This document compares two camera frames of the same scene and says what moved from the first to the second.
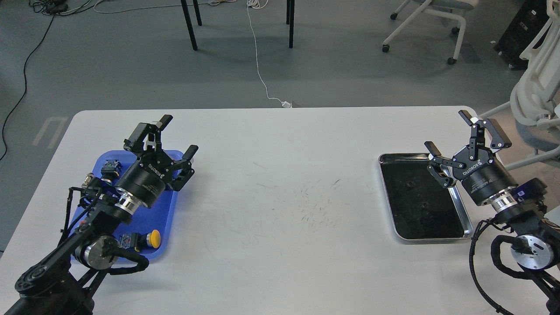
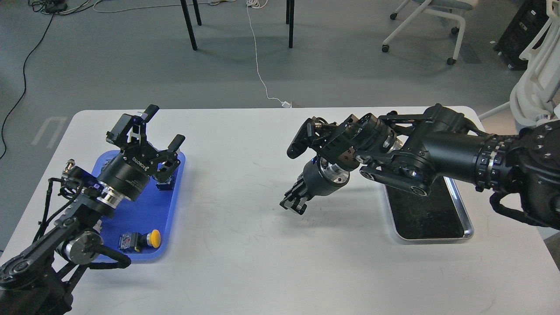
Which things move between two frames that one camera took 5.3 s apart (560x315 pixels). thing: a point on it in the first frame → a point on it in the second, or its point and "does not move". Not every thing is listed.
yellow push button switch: [139, 242] does not move
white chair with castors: [446, 6] does not move
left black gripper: [145, 179] → [128, 173]
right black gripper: [485, 178] → [320, 178]
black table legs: [290, 4] does not move
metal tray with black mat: [424, 207] does not move
